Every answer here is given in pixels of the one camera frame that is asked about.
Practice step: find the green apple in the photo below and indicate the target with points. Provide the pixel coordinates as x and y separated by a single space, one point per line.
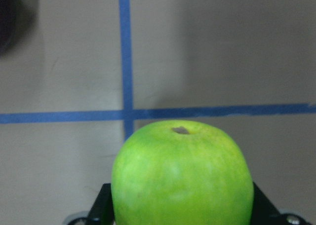
179 172

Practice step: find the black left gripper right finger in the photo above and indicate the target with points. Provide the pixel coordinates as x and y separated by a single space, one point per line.
263 211

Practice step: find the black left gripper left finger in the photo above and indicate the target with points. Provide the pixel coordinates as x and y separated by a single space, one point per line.
102 212

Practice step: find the dark red apple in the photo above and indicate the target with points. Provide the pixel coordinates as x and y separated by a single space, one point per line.
17 19

